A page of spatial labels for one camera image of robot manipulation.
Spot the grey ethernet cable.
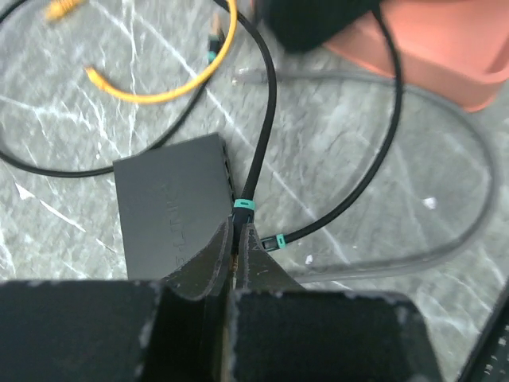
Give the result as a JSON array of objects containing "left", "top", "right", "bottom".
[{"left": 232, "top": 66, "right": 500, "bottom": 284}]

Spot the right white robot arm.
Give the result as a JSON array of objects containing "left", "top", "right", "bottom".
[{"left": 251, "top": 0, "right": 381, "bottom": 53}]

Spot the pink plastic tray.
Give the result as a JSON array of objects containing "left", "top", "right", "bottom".
[{"left": 321, "top": 0, "right": 509, "bottom": 113}]

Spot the yellow ethernet cable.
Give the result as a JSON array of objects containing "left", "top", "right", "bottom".
[{"left": 43, "top": 0, "right": 239, "bottom": 105}]

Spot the black network switch box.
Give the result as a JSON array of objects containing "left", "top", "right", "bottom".
[{"left": 113, "top": 133, "right": 235, "bottom": 280}]

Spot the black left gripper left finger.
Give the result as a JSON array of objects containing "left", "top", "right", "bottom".
[{"left": 1, "top": 220, "right": 233, "bottom": 381}]

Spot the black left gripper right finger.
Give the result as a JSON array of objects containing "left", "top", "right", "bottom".
[{"left": 234, "top": 224, "right": 442, "bottom": 381}]

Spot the black cable with teal plugs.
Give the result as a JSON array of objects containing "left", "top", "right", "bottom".
[{"left": 0, "top": 0, "right": 279, "bottom": 255}]

